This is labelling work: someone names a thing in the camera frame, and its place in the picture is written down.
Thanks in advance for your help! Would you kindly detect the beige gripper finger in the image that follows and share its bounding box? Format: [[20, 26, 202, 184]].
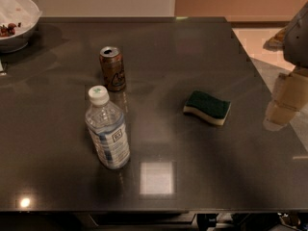
[[263, 100, 296, 131], [272, 67, 308, 111]]

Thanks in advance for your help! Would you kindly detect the clear plastic water bottle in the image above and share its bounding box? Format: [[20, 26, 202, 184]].
[[85, 86, 130, 169]]

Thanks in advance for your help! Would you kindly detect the white bowl with food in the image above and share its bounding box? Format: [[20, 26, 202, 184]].
[[0, 0, 42, 53]]

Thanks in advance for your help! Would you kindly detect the brown soda can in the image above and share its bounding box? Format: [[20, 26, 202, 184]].
[[99, 46, 126, 91]]

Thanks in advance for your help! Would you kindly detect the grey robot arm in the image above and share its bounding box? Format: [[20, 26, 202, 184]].
[[264, 3, 308, 131]]

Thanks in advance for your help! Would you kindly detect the green and yellow sponge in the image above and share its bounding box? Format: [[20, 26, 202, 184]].
[[183, 90, 231, 126]]

